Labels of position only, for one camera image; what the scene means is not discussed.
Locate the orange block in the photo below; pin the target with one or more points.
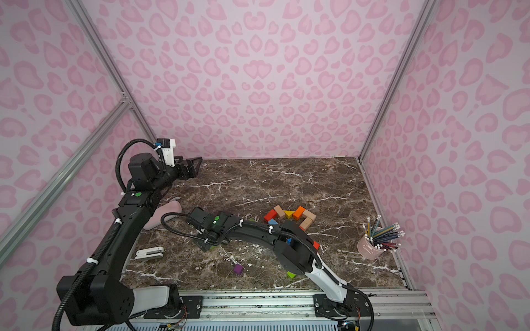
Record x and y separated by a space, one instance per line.
298 213

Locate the natural wood block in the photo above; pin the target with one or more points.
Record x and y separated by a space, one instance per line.
306 223
280 212
309 214

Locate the bundle of pencils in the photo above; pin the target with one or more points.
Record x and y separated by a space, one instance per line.
383 238

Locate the yellow triangle block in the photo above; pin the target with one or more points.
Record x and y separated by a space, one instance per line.
289 214

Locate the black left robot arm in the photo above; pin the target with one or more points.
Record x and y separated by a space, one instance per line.
95 295

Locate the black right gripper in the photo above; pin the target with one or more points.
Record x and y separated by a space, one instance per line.
194 218

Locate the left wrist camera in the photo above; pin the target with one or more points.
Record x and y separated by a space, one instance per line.
166 146

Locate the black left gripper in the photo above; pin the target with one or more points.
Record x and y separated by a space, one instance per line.
183 168

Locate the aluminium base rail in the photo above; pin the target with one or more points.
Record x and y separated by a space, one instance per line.
399 309

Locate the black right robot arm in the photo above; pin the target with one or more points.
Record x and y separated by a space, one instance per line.
293 248

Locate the purple cube block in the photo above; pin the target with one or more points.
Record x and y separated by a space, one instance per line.
238 269

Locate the white stapler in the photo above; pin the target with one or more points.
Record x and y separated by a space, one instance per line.
149 254

